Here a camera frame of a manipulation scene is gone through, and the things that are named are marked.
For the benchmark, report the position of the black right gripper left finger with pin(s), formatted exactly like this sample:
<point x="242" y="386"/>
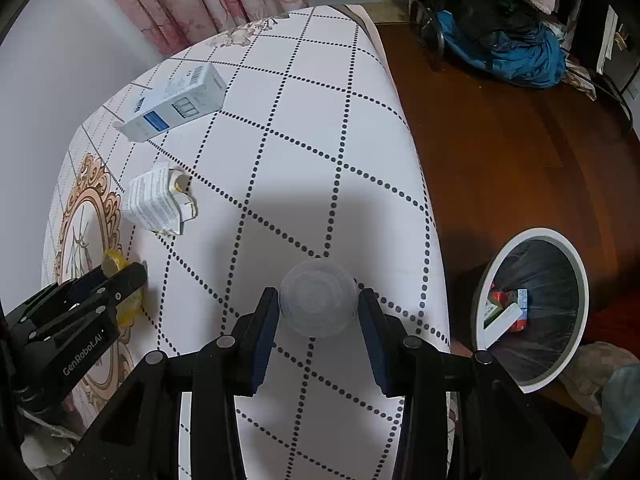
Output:
<point x="136" y="435"/>

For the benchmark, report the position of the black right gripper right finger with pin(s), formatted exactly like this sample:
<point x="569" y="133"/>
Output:
<point x="463" y="417"/>

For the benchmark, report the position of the yellow fruit peel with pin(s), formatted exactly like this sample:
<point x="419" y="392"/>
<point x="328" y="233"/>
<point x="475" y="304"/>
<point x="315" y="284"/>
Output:
<point x="125" y="283"/>

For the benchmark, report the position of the blue red milk carton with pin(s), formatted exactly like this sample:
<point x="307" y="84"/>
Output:
<point x="520" y="296"/>

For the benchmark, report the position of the clear plastic cup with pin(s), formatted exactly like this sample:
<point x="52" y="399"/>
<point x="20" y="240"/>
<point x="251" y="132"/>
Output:
<point x="318" y="298"/>

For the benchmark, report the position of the white pink toothpaste box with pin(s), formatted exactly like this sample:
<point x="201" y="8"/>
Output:
<point x="494" y="331"/>

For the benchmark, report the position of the green white medicine box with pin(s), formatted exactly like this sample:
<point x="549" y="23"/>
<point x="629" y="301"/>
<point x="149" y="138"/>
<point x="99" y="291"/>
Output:
<point x="493" y="308"/>

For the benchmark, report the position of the white round trash bin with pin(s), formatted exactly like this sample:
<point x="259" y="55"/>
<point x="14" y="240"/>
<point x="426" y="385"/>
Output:
<point x="548" y="266"/>

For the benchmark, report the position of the grey cloth on floor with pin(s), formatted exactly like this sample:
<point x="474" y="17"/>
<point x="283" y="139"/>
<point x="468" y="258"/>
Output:
<point x="604" y="380"/>

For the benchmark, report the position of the crumpled white paper leaflet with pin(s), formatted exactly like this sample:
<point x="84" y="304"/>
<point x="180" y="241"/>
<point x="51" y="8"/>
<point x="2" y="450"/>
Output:
<point x="158" y="202"/>

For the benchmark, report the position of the white blue carton box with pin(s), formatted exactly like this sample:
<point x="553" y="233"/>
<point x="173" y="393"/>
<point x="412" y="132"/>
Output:
<point x="197" y="92"/>

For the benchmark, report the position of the white patterned tablecloth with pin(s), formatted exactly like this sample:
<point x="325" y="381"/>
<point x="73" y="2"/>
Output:
<point x="311" y="156"/>

